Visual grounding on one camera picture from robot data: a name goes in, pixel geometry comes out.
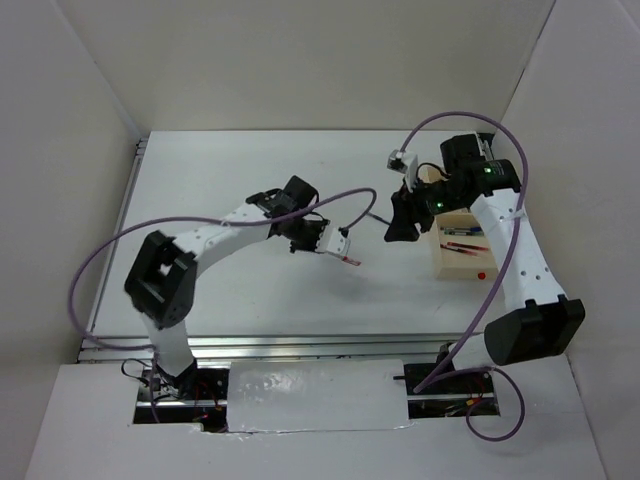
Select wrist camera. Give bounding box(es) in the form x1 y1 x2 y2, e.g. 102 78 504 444
387 149 418 192
316 227 350 259

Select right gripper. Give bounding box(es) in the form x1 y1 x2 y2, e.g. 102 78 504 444
383 173 465 242

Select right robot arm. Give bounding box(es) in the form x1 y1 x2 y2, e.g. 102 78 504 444
384 134 585 392

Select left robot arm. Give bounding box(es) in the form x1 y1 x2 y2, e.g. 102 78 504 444
124 176 329 399

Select red capped pen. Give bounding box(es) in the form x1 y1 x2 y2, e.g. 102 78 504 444
341 256 362 266

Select purple pen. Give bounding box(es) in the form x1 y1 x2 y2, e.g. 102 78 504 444
367 213 390 225

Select beige compartment tray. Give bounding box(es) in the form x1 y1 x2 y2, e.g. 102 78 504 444
417 167 501 283

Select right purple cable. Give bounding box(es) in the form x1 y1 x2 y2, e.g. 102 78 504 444
399 110 531 442

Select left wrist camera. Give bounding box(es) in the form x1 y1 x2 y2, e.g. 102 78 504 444
316 227 350 259

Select aluminium frame rail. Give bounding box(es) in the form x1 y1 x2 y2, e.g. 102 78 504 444
75 333 491 362

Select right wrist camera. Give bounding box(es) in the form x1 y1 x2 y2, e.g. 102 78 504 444
387 149 418 192

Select white front panel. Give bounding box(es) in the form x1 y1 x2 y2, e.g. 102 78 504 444
227 359 410 433

